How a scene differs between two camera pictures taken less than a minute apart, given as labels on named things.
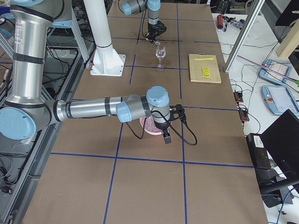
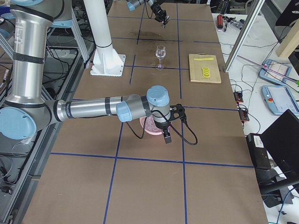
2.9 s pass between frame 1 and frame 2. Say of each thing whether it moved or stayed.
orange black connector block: stayed
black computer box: stayed
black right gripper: stayed
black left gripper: moved
